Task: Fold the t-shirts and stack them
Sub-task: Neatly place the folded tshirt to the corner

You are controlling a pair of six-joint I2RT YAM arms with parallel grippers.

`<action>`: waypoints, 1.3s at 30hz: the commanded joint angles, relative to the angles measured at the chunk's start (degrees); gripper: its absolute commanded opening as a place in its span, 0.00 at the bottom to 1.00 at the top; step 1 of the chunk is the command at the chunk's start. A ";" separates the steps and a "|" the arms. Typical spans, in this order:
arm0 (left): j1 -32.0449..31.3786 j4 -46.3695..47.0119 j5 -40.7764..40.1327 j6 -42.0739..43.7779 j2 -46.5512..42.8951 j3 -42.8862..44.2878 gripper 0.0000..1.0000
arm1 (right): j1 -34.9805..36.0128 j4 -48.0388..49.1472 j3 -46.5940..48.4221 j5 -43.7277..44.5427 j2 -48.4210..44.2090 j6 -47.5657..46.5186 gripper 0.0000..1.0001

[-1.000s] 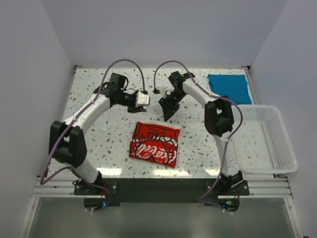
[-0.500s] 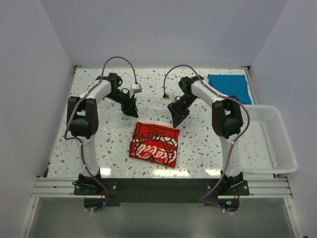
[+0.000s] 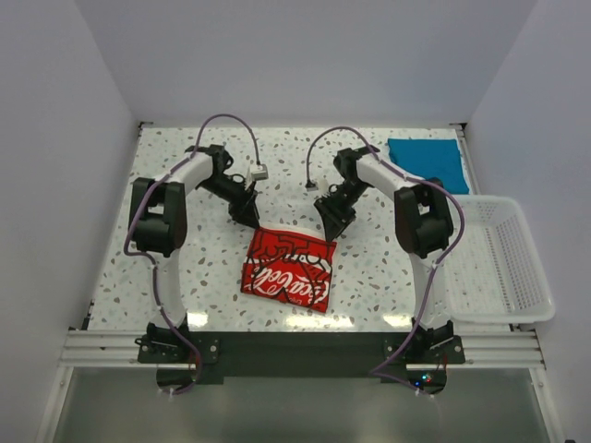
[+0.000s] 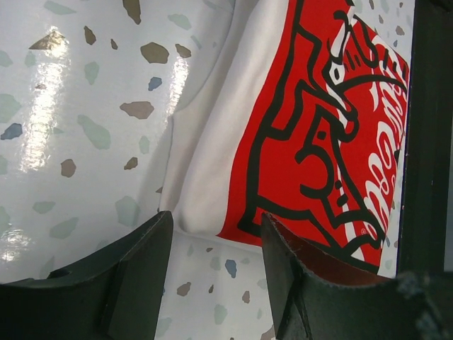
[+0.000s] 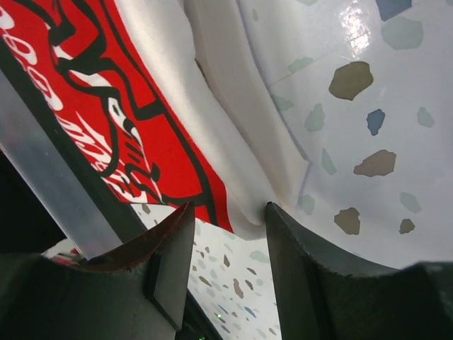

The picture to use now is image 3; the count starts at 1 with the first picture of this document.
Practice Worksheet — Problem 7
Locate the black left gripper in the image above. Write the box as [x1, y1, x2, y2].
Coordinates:
[199, 175, 260, 230]

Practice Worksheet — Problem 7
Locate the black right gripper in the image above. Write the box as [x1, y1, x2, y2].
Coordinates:
[315, 179, 370, 244]

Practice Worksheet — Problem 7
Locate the white t shirt red print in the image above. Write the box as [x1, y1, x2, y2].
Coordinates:
[240, 227, 337, 314]

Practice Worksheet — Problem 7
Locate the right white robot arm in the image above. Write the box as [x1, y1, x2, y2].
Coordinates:
[314, 145, 465, 368]

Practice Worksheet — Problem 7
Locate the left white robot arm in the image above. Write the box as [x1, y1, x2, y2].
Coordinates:
[124, 145, 259, 365]

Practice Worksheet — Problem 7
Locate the folded blue t shirt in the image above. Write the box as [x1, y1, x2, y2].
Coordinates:
[388, 138, 470, 195]

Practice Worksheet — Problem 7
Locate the white plastic basket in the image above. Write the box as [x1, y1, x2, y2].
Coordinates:
[444, 195, 555, 324]

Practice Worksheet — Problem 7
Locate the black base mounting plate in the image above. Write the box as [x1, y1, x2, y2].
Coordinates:
[135, 326, 466, 393]

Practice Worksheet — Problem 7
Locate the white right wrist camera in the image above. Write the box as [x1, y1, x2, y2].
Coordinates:
[305, 179, 330, 194]

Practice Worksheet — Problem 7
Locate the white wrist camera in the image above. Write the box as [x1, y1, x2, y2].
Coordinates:
[305, 179, 330, 194]
[245, 163, 269, 189]

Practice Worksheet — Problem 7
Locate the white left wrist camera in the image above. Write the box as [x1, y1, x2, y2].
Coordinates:
[245, 163, 269, 189]

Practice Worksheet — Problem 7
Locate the aluminium rail frame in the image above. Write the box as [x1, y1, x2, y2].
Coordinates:
[36, 120, 569, 443]

